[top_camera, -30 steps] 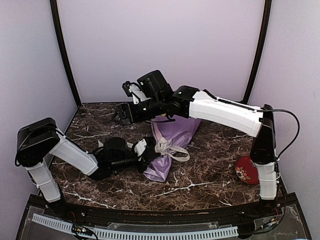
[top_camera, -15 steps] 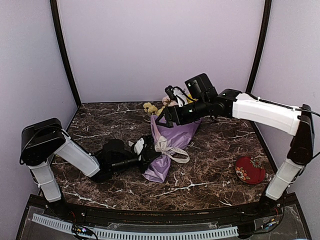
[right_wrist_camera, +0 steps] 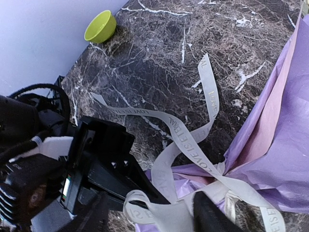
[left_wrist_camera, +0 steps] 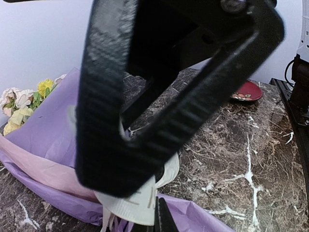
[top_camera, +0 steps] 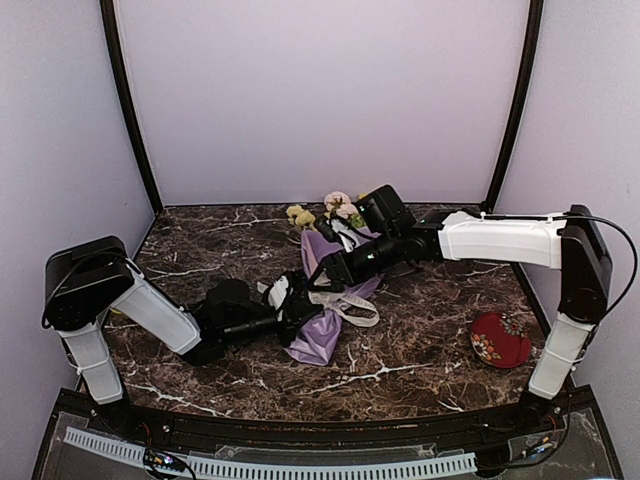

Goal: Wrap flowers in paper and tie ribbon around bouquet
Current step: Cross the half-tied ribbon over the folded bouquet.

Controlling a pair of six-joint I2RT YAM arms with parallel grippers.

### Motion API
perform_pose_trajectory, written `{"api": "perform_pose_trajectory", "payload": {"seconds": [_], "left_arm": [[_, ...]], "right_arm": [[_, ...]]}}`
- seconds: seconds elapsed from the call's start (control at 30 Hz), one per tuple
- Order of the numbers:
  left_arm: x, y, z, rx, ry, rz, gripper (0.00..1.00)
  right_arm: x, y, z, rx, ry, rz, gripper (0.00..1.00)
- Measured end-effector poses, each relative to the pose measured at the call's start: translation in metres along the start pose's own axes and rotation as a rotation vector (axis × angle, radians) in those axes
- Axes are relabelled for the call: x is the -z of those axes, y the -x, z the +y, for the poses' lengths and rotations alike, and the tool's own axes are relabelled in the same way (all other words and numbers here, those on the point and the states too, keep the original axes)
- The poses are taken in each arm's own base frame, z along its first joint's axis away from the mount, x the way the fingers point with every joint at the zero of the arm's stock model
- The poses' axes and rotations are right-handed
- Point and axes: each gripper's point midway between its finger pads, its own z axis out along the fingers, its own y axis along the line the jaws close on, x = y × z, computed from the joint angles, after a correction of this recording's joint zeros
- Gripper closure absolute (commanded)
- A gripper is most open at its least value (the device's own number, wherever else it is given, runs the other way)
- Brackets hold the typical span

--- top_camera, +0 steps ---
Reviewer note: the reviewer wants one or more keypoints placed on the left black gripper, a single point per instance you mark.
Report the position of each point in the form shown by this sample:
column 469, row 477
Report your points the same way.
column 295, row 315

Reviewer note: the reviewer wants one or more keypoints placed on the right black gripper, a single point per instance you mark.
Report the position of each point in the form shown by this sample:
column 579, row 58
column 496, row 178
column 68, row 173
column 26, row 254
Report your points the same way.
column 337, row 283

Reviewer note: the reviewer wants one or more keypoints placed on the pink purple wrapping paper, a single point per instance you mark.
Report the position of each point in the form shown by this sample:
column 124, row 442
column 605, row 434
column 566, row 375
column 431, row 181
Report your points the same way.
column 317, row 339

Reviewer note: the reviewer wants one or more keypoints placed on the pink rose flower stem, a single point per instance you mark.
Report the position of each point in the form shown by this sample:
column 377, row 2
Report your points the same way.
column 339, row 204

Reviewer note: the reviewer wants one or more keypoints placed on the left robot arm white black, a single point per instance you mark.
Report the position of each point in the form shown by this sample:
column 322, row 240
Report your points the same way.
column 83, row 282

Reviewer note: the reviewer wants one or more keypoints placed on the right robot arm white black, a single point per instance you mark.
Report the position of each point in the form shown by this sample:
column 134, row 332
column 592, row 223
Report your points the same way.
column 569, row 243

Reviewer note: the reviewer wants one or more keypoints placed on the red floral dish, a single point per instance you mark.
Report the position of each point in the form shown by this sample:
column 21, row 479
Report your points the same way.
column 500, row 340

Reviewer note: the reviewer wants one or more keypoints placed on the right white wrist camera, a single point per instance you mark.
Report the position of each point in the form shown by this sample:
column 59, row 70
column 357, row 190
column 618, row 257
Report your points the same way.
column 336, row 229

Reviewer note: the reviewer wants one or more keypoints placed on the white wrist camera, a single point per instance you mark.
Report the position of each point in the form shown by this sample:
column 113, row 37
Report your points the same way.
column 336, row 229
column 279, row 293

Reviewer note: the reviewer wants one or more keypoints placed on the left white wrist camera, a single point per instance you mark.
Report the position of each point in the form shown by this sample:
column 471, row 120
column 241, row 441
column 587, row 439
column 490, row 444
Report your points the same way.
column 279, row 293

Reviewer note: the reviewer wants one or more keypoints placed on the black front table rail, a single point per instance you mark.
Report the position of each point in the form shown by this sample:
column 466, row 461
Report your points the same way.
column 175, row 429

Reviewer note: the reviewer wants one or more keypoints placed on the right black frame post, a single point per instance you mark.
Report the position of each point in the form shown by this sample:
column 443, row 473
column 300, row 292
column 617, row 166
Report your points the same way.
column 526, row 65

